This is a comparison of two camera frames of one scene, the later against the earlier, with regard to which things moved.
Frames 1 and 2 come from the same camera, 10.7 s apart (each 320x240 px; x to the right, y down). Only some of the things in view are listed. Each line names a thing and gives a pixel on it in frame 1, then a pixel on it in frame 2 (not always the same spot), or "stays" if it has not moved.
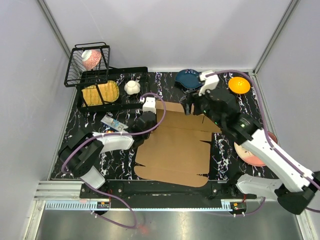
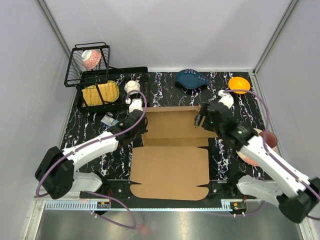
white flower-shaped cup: [132, 87] stays
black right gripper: [193, 98] → [203, 112]
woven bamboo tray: [110, 92] stays
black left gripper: [155, 123] → [143, 129]
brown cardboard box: [175, 154] stays
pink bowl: [254, 160] stays
